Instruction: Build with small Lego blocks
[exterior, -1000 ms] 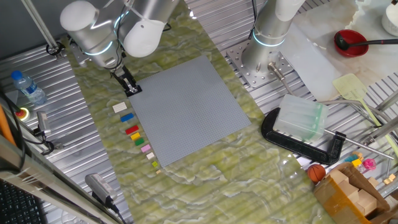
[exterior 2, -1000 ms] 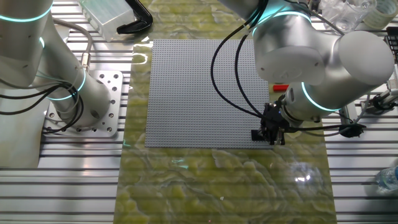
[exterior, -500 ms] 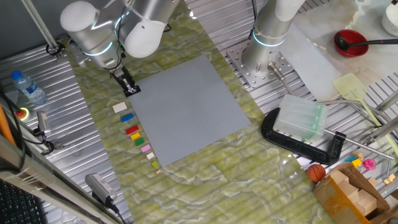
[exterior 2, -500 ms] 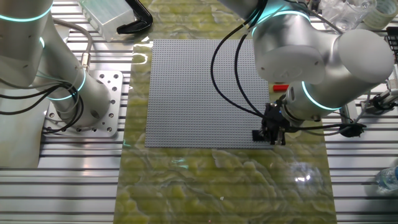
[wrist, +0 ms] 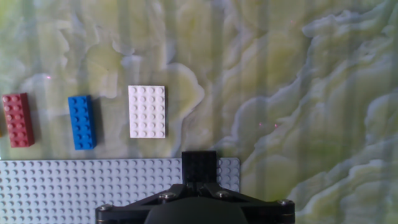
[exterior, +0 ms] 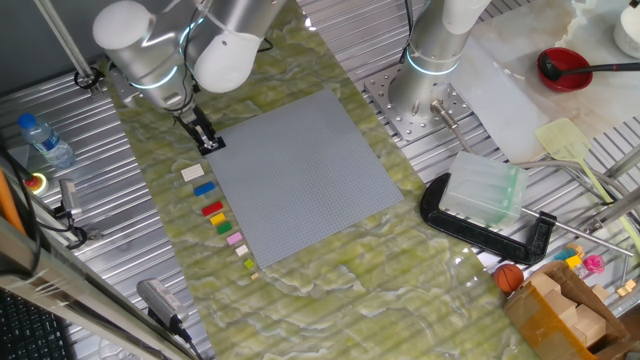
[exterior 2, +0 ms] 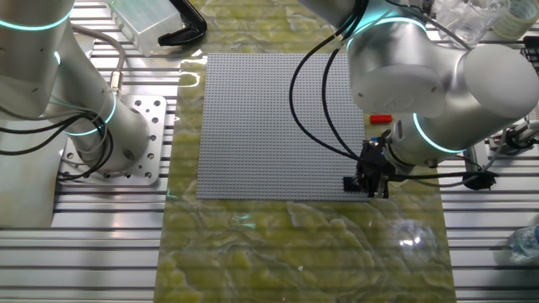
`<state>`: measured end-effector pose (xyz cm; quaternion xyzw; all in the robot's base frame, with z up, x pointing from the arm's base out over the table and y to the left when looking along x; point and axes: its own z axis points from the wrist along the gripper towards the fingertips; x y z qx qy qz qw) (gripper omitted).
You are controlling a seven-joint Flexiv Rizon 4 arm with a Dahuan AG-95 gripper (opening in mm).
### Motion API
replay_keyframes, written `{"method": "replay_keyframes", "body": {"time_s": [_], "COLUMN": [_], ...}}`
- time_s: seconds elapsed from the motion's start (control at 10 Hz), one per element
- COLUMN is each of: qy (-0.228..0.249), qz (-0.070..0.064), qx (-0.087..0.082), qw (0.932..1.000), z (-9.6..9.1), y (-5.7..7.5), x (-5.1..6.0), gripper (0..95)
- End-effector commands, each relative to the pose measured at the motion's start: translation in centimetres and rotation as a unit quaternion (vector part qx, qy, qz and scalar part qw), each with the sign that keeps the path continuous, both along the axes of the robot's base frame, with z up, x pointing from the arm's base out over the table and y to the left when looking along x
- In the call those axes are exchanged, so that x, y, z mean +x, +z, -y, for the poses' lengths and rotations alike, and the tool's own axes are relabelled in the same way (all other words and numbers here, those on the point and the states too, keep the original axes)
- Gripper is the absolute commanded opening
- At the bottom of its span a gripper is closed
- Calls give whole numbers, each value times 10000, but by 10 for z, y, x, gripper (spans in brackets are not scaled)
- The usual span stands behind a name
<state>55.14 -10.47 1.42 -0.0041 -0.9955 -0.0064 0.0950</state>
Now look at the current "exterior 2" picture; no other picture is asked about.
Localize black Lego plate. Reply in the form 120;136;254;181
343;176;367;194

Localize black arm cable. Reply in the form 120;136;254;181
288;0;500;191
321;44;363;163

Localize clear water bottle blue cap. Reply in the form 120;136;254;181
507;224;539;259

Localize metal camera mount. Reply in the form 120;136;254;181
483;120;539;153

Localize clear tape roll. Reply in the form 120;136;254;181
491;0;539;41

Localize clear plastic cup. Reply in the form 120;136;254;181
435;0;511;47

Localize black keyboard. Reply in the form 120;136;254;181
521;35;539;79

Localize green marble pattern mat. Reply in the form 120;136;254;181
152;0;458;303

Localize large grey Lego baseplate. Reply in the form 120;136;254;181
195;52;371;202

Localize grey base cable with connector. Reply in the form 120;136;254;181
69;23;128;98

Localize black base cable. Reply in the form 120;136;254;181
0;107;115;183

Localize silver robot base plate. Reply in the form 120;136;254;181
56;94;168;188

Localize black C-clamp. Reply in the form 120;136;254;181
157;0;209;48

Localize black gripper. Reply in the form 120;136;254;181
355;136;395;199

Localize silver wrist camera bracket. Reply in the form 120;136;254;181
462;145;482;173

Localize translucent plastic box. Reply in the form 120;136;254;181
104;0;185;58

